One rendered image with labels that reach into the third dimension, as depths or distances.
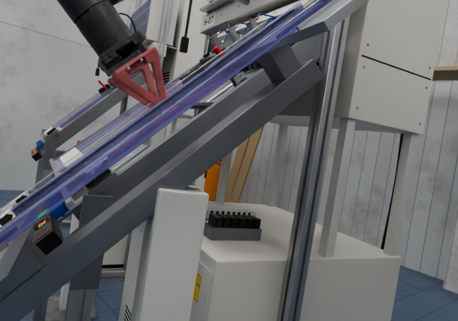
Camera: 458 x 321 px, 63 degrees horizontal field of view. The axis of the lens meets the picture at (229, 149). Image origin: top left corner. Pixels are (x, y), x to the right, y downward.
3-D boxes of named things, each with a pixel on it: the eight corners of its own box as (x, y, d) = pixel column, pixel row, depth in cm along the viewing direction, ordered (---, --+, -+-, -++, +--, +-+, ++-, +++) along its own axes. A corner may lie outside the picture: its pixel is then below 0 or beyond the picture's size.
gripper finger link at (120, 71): (176, 93, 57) (138, 40, 54) (187, 91, 50) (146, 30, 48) (140, 119, 56) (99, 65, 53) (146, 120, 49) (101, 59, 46)
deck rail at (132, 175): (90, 235, 70) (70, 210, 68) (89, 232, 72) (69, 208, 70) (334, 46, 94) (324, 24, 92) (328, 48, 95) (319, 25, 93)
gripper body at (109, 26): (140, 52, 58) (110, 9, 56) (150, 40, 49) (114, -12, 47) (105, 75, 57) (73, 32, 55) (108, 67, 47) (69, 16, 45)
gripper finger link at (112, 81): (170, 95, 61) (135, 45, 58) (180, 93, 54) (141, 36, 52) (136, 119, 60) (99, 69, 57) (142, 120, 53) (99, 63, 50)
